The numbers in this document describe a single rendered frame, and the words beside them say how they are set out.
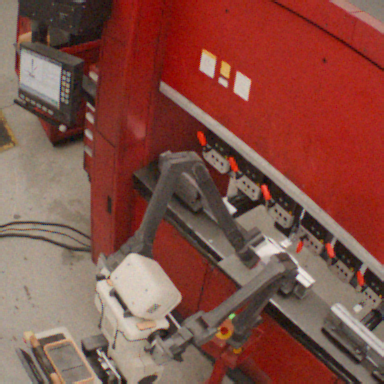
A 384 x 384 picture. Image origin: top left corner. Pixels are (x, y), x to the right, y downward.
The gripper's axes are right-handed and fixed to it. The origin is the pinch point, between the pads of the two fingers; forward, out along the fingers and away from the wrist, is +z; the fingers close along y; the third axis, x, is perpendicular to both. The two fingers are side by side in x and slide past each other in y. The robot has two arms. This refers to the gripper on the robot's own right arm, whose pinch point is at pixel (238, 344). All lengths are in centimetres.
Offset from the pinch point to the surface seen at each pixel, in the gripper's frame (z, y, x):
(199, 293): 37, 23, 45
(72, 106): -51, 23, 119
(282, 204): -36, 49, 19
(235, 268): -14.5, 23.3, 22.5
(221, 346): 0.9, -5.2, 5.2
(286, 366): 29.9, 13.9, -22.3
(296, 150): -64, 56, 19
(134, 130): -23, 47, 103
